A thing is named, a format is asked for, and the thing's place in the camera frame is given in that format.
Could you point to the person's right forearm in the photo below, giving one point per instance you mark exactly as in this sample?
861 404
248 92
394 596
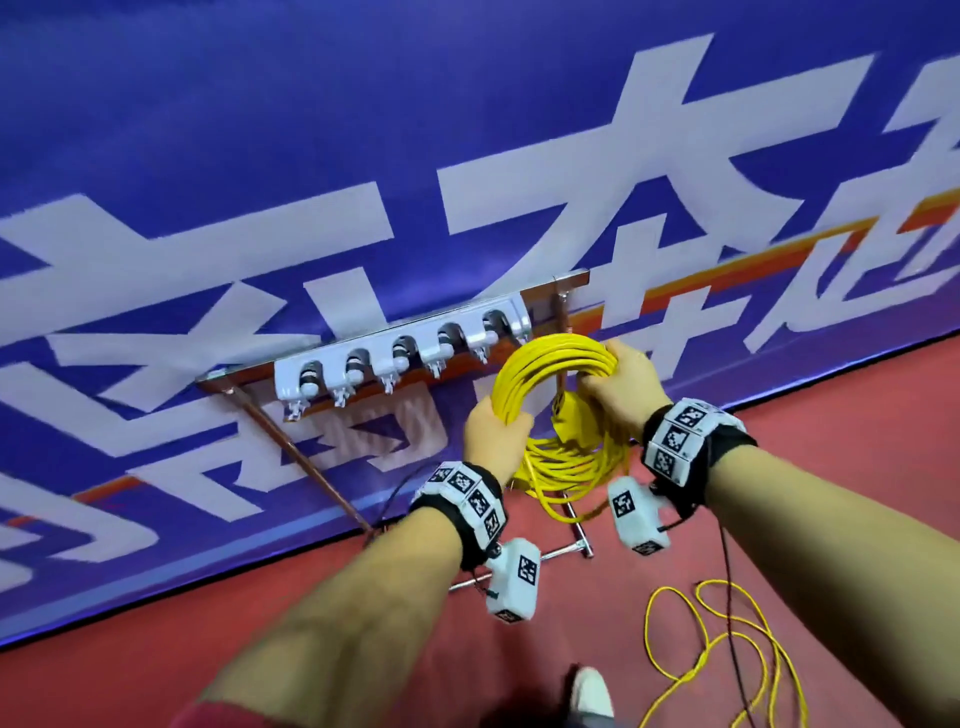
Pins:
840 570

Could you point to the blue banner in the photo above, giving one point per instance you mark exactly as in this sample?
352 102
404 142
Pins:
300 150

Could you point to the person's left hand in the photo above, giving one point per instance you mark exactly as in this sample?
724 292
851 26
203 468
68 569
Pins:
495 438

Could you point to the person's right hand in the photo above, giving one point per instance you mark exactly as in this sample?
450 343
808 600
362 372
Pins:
623 390

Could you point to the metal rack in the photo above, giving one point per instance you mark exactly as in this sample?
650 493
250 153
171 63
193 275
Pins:
390 353

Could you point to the person's left forearm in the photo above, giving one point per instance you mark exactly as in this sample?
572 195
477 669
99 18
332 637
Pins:
338 638

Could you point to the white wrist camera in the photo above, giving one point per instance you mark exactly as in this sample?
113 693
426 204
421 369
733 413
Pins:
636 515
513 578

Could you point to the black marker wristband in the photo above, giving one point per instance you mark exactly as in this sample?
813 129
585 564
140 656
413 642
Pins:
693 447
465 507

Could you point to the pink shirt sleeve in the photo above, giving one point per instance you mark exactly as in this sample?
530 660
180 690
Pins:
225 714

